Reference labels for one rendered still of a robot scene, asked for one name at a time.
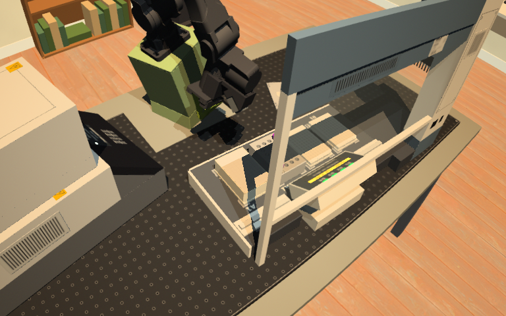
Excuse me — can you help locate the beige benchtop instrument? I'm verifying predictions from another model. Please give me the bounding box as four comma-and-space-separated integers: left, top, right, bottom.
0, 57, 168, 316

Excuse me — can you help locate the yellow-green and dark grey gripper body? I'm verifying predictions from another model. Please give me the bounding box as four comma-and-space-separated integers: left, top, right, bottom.
186, 66, 225, 109

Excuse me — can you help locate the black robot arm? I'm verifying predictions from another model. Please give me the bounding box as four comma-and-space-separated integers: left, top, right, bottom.
130, 0, 262, 114

